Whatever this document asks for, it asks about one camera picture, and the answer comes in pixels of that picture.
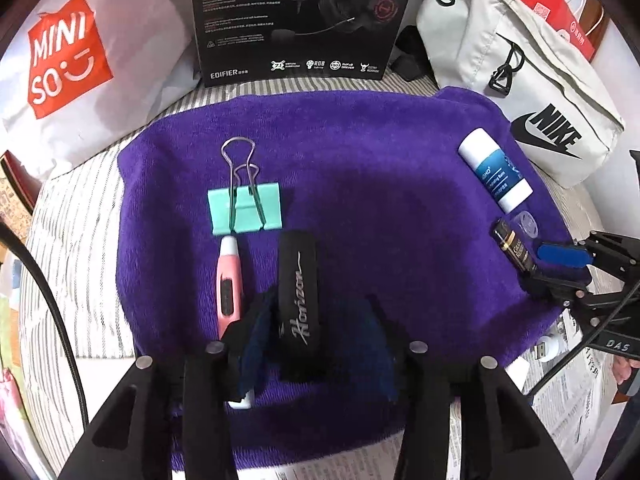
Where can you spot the grey waist bag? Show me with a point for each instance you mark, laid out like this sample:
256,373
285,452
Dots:
475,45

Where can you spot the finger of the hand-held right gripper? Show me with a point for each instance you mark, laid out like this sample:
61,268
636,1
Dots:
562,255
555,286

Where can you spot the orange paper bag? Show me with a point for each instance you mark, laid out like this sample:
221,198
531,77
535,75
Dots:
560,15

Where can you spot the small clear plastic jar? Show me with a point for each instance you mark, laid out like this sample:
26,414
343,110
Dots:
526,222

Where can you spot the white round usb gadget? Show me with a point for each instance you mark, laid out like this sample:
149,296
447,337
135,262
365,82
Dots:
554,347

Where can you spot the pink and white pen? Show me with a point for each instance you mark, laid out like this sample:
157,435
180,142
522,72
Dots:
229,280

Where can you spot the white and blue stick bottle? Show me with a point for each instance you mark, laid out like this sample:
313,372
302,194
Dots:
495,170

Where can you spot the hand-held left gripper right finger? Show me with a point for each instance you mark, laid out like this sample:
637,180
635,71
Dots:
382,355

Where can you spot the person's right hand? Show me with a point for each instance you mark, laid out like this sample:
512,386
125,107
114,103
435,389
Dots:
626,375

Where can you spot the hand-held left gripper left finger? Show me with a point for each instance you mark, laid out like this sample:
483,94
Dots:
255,345

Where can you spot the black headset box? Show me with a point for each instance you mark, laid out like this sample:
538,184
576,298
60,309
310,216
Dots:
300,20

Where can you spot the wooden sign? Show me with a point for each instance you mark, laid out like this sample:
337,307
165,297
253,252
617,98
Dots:
15,190

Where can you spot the white plastic shopping bag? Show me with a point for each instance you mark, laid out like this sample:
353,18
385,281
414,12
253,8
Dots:
140,35

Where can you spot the purple towel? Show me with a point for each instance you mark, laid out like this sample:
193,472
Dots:
380,175

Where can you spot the green binder clip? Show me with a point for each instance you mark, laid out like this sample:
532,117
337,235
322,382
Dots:
245,207

